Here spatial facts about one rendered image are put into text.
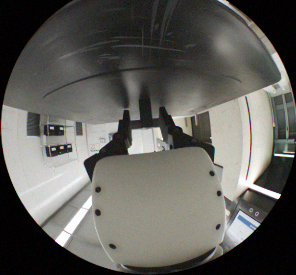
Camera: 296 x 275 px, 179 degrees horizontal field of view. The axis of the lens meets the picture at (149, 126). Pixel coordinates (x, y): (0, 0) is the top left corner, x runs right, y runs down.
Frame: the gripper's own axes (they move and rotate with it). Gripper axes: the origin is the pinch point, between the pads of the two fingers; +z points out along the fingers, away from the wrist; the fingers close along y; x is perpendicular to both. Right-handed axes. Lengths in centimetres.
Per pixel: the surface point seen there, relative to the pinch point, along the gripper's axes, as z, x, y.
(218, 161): 7, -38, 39
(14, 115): 73, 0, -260
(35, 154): 64, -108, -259
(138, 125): 56, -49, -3
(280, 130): -7, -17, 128
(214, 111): 27, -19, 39
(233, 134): 6.7, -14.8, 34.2
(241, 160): -3.9, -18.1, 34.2
